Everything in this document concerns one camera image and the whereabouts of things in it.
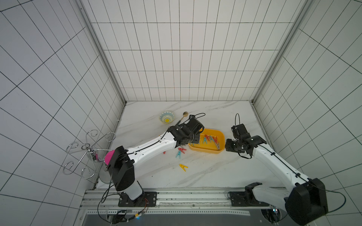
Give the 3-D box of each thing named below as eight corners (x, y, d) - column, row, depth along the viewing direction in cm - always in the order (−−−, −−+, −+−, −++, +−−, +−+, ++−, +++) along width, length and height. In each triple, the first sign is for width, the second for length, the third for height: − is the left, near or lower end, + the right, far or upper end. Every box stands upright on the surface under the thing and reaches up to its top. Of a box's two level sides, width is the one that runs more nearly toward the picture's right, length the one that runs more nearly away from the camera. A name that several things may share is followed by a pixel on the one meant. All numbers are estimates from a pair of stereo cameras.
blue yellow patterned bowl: (158, 124, 106) (158, 121, 103) (160, 113, 113) (159, 110, 110) (174, 124, 106) (174, 121, 103) (174, 113, 113) (174, 110, 110)
